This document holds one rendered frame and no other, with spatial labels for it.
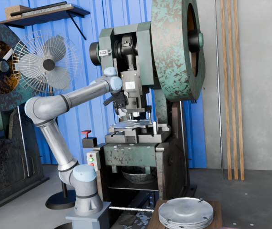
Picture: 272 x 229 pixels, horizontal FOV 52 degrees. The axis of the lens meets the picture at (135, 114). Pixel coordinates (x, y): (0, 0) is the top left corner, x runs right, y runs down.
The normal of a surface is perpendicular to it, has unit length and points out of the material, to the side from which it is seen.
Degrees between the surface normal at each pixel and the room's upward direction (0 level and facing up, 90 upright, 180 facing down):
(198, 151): 90
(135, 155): 90
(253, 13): 90
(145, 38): 90
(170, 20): 76
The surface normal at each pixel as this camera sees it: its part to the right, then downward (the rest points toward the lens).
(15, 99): 0.92, -0.04
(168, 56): -0.31, 0.39
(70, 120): -0.34, 0.16
